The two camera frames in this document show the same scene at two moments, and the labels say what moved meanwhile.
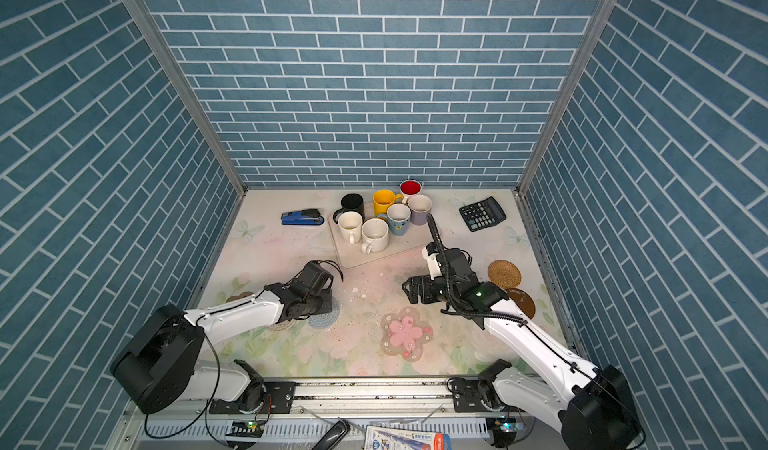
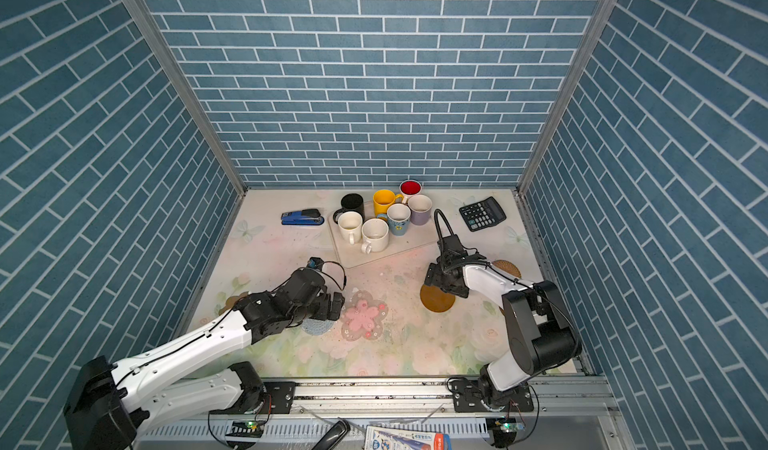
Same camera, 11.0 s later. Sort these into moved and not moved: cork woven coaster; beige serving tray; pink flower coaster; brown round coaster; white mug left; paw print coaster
Moved: brown round coaster; pink flower coaster
Not moved: cork woven coaster; beige serving tray; white mug left; paw print coaster
